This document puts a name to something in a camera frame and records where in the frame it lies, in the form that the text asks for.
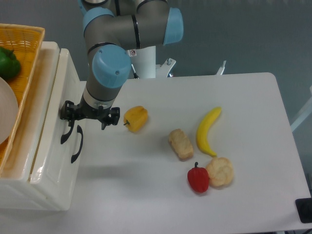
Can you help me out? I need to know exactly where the yellow banana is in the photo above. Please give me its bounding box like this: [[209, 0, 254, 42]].
[[196, 107, 222, 157]]

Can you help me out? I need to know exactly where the round knotted bread bun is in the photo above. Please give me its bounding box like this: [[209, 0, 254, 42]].
[[206, 157, 234, 187]]

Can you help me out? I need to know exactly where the black drawer handle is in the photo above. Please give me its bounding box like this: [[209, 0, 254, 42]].
[[71, 125, 84, 164], [60, 120, 75, 144]]

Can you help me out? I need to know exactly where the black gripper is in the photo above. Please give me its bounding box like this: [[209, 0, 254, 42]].
[[60, 100, 120, 130]]

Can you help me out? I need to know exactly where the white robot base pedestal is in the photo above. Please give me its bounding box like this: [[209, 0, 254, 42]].
[[87, 45, 176, 80]]

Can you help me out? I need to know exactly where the orange woven basket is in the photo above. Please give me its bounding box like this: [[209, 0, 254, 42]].
[[0, 23, 45, 170]]

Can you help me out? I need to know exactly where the green bell pepper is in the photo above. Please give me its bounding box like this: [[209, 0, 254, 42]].
[[0, 47, 21, 80]]

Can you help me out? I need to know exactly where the black bottom drawer handle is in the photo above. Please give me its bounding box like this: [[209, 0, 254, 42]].
[[71, 125, 84, 164]]

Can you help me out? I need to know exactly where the white frame leg right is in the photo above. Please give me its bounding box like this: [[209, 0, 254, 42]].
[[290, 97, 312, 133]]

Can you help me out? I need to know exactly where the black top drawer handle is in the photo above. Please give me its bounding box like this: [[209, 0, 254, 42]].
[[60, 120, 75, 144]]

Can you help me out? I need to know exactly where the red bell pepper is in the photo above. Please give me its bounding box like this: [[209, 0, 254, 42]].
[[187, 161, 209, 194]]

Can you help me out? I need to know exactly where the oblong bread roll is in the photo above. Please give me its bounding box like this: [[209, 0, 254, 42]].
[[169, 129, 194, 161]]

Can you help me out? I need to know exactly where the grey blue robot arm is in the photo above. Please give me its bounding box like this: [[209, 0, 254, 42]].
[[60, 0, 184, 128]]

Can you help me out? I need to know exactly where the white plastic drawer cabinet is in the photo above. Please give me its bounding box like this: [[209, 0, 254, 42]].
[[0, 42, 85, 210]]

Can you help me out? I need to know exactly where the black device at table edge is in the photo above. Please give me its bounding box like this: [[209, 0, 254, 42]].
[[295, 198, 312, 223]]

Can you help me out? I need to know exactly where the white round plate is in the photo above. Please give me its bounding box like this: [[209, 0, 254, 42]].
[[0, 78, 19, 144]]

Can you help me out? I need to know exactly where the yellow bell pepper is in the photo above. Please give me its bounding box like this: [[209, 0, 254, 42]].
[[123, 106, 148, 133]]

